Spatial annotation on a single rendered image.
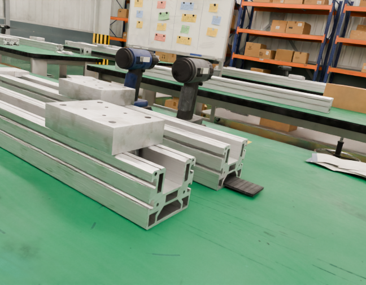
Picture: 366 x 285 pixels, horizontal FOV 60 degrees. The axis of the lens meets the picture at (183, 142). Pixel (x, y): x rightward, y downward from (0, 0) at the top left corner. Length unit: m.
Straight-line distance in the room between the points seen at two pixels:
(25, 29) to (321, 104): 12.57
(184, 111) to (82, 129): 0.37
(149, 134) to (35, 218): 0.19
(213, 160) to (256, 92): 1.57
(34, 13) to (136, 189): 13.62
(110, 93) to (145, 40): 3.55
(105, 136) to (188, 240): 0.18
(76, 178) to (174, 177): 0.16
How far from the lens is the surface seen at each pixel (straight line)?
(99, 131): 0.45
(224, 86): 2.20
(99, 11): 9.35
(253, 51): 10.83
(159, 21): 4.17
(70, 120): 0.50
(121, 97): 0.78
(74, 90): 0.81
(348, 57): 10.97
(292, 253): 0.47
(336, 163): 0.89
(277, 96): 2.06
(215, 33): 3.70
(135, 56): 0.92
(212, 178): 0.58
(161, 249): 0.41
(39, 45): 4.56
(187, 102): 0.78
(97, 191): 0.49
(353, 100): 2.43
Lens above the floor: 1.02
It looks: 16 degrees down
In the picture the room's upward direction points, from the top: 8 degrees clockwise
